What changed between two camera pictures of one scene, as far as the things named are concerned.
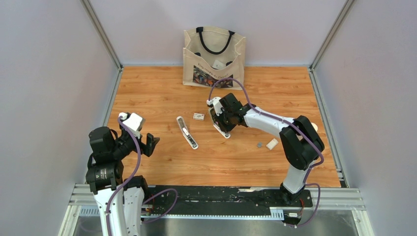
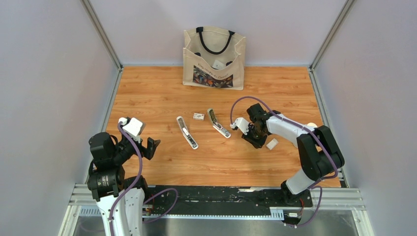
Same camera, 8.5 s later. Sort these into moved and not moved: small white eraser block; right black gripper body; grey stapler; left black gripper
Moved: right black gripper body
Not moved: grey stapler; small white eraser block; left black gripper
